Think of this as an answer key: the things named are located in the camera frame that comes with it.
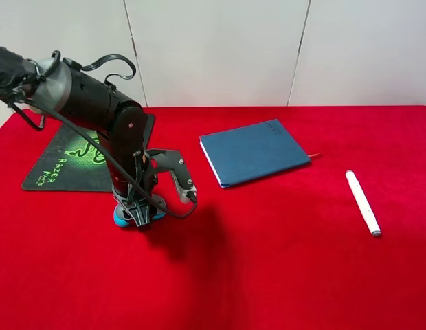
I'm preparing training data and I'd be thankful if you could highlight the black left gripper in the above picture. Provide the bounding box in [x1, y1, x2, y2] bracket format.
[111, 151, 159, 232]

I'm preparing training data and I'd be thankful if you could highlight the blue grey computer mouse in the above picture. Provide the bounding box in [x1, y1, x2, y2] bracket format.
[112, 194, 167, 229]

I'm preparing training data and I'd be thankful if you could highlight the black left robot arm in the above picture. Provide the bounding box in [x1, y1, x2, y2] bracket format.
[0, 46, 157, 227]

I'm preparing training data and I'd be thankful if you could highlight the black green mouse pad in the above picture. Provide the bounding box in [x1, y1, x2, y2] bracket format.
[21, 113, 156, 193]

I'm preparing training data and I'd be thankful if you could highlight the blue notebook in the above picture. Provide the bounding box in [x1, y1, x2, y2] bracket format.
[199, 119, 322, 188]

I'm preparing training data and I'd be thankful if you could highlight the white marker pen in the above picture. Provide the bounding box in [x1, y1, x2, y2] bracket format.
[345, 170, 381, 237]

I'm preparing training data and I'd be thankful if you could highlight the red table cloth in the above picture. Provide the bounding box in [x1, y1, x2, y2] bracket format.
[0, 106, 426, 329]

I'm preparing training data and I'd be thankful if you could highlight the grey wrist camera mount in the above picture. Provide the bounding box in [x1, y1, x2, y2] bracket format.
[146, 149, 197, 204]

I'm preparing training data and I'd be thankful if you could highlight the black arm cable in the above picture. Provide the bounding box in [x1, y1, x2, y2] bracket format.
[6, 49, 198, 219]

